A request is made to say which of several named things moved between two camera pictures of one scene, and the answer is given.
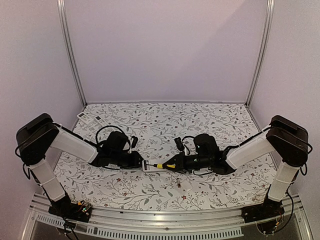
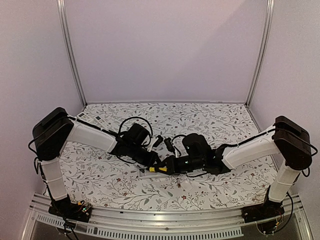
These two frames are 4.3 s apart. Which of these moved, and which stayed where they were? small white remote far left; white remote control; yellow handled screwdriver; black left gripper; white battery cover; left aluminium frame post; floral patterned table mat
Moved: black left gripper; white remote control; yellow handled screwdriver
Stayed: white battery cover; small white remote far left; floral patterned table mat; left aluminium frame post
